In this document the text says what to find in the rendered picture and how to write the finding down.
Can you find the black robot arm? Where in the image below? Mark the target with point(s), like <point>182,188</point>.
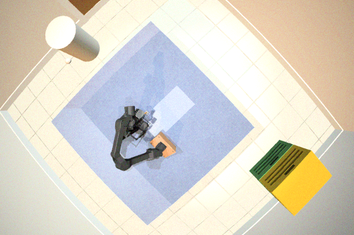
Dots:
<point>121,125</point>

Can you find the black post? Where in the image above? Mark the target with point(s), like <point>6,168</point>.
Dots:
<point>127,132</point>

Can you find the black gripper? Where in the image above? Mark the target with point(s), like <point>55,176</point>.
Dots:
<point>141,124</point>

